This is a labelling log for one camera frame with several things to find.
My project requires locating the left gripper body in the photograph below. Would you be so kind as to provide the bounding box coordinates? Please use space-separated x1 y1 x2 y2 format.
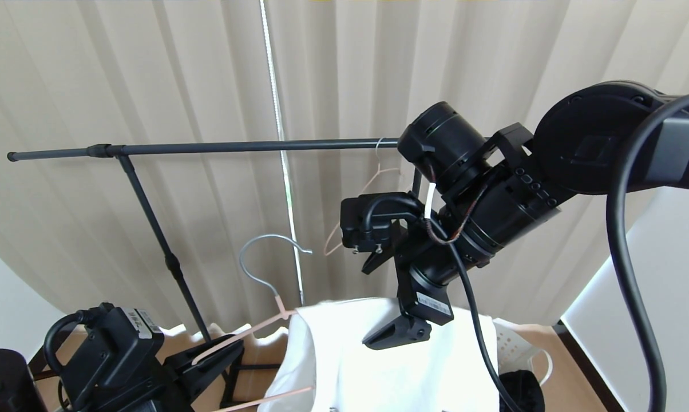
92 358 196 412

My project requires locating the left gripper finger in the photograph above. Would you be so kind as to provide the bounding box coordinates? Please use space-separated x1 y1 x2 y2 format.
175 341 246 402
164 336 244 374

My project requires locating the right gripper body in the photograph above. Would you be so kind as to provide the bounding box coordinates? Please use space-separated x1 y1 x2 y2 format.
395 171 563 327

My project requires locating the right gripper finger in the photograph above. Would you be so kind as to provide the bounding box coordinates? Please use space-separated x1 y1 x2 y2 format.
361 312 433 351

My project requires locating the white printed shirt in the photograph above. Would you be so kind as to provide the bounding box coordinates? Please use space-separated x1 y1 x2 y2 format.
257 297 501 412

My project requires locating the pink clothes hanger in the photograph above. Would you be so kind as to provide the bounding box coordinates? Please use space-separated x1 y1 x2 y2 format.
191 233 315 412
323 137 402 257

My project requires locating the white laundry basket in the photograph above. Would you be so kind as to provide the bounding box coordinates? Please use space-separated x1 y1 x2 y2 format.
493 320 553 390

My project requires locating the black clothes rack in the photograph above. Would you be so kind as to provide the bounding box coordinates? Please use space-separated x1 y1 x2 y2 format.
7 137 423 412

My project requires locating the black garment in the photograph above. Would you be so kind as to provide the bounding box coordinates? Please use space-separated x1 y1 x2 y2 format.
499 370 546 412

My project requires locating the beige curtain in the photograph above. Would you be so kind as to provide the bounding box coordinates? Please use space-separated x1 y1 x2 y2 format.
0 0 689 344

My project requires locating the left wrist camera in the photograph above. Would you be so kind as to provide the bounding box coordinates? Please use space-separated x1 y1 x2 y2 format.
58 302 166 401

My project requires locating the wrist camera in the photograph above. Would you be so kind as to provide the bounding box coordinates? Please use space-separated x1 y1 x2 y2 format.
340 193 426 276
58 302 166 401

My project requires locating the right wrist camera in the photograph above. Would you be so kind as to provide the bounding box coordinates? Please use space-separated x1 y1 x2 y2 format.
340 193 426 276

